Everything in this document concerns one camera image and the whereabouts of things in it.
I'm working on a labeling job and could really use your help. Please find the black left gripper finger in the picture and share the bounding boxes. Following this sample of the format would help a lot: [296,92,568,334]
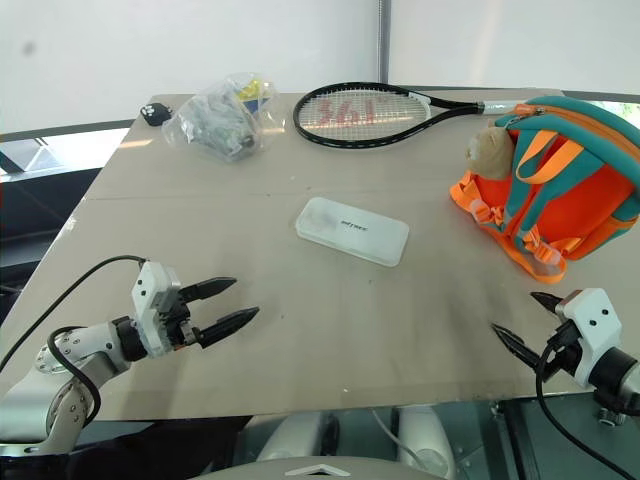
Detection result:
[178,276,239,303]
[199,305,262,349]

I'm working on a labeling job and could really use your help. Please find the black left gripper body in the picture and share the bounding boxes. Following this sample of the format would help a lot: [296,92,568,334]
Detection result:
[158,287,206,352]

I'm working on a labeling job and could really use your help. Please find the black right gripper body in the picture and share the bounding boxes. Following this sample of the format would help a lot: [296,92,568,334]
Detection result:
[535,319,586,382]

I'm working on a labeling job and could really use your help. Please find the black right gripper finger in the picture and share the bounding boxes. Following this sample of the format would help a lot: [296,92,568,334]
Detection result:
[529,291,565,317]
[490,322,541,373]

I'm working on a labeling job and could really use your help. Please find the orange and teal backpack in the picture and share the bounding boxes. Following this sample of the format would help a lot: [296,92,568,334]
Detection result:
[448,95,640,287]

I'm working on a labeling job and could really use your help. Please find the white rectangular case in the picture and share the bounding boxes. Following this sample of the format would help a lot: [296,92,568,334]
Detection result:
[293,196,411,268]

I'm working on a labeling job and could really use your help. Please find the black box under table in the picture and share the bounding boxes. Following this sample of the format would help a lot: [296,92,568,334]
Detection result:
[499,393,640,480]

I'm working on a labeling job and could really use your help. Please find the silver rounded robot leg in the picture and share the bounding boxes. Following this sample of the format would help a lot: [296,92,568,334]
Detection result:
[396,405,457,477]
[257,411,342,462]

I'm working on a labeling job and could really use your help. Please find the beige plush toy pendant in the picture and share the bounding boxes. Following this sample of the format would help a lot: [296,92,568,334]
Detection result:
[461,121,517,180]

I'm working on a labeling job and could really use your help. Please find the clear plastic bag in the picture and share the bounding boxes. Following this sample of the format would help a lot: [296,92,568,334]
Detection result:
[161,71,287,165]

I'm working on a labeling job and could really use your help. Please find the white robot torso cover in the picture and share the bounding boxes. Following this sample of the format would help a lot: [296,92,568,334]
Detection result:
[192,453,454,480]

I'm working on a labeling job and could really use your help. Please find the black paw print pouch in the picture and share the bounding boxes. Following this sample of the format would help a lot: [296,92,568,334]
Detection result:
[139,101,174,127]

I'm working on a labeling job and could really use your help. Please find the yellow and blue packet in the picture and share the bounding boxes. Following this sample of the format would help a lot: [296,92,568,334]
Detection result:
[233,76,275,114]

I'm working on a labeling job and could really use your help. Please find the black tennis racket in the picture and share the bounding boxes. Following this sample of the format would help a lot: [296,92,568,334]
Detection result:
[292,81,527,151]

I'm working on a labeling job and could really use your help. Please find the grey metal pole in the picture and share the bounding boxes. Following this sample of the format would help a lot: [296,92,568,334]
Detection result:
[374,0,393,84]

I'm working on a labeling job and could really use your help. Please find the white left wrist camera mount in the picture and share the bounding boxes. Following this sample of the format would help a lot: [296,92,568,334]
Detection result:
[130,260,184,358]

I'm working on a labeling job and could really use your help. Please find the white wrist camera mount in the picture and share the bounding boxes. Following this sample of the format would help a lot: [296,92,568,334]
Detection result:
[130,260,184,358]
[554,287,624,390]

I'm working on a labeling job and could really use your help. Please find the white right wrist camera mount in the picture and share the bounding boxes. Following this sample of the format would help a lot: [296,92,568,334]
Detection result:
[554,287,624,390]

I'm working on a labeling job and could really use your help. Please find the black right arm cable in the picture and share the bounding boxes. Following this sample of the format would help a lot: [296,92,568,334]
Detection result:
[534,323,639,480]

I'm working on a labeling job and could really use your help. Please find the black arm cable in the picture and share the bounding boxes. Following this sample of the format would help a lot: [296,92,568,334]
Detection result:
[534,323,639,480]
[0,255,151,432]

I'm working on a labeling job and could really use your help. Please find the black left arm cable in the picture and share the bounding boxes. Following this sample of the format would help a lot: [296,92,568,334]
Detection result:
[0,255,151,432]

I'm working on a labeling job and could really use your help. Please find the thin white cable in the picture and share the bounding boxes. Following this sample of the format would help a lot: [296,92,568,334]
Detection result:
[370,408,427,469]

